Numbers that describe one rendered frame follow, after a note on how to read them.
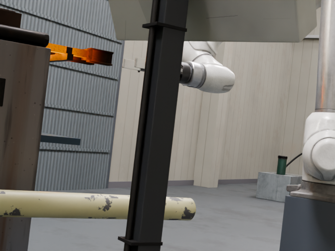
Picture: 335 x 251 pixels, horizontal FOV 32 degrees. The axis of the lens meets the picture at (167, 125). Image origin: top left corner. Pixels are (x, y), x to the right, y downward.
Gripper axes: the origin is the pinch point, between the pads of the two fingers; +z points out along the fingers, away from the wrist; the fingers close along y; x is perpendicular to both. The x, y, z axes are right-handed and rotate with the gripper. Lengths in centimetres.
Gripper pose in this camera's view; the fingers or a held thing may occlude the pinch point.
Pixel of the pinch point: (136, 63)
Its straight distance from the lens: 194.2
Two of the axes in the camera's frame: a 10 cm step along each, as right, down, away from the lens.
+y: -5.8, -0.6, 8.2
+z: -8.1, -1.0, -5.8
